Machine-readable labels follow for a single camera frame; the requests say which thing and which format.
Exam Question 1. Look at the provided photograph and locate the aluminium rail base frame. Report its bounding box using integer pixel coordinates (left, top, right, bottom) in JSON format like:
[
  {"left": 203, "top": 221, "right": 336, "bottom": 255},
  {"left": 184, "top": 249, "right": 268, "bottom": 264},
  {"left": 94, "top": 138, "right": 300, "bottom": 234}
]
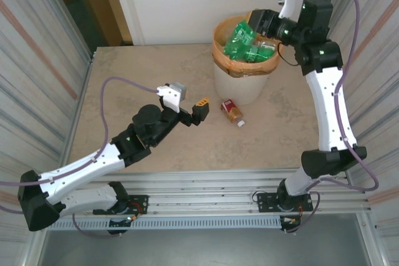
[{"left": 37, "top": 169, "right": 373, "bottom": 216}]

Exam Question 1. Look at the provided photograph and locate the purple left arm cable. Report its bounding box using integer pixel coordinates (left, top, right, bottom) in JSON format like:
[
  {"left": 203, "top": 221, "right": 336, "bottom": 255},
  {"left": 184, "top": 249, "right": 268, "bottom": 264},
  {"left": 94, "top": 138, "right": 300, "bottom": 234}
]
[{"left": 0, "top": 77, "right": 160, "bottom": 239}]

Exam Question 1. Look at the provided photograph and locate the green plastic bottle yellow cap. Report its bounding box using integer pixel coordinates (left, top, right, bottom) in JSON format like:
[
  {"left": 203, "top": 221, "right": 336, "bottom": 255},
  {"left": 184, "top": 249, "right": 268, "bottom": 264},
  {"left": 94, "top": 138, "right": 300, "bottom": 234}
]
[
  {"left": 223, "top": 20, "right": 259, "bottom": 59},
  {"left": 244, "top": 44, "right": 278, "bottom": 63}
]

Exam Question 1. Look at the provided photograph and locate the white plastic bin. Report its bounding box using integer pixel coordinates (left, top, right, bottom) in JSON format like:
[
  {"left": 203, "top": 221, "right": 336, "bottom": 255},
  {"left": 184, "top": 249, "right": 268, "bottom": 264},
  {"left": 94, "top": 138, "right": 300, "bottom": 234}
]
[{"left": 213, "top": 62, "right": 271, "bottom": 106}]

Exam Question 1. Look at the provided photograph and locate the amber bottle red label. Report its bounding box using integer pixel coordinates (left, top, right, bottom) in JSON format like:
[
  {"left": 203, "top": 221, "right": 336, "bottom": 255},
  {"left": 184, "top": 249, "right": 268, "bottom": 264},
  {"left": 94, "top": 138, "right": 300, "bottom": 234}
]
[{"left": 220, "top": 98, "right": 246, "bottom": 128}]

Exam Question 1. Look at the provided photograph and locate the grey slotted cable duct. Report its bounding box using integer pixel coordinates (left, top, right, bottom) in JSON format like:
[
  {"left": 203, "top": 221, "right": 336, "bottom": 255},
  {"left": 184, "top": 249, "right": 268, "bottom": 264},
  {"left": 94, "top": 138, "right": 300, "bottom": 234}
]
[{"left": 46, "top": 216, "right": 283, "bottom": 232}]

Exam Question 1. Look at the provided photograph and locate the orange plastic bin liner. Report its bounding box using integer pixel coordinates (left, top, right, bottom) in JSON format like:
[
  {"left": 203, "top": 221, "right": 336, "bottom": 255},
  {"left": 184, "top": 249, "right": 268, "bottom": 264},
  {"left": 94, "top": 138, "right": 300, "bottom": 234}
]
[{"left": 211, "top": 15, "right": 281, "bottom": 75}]

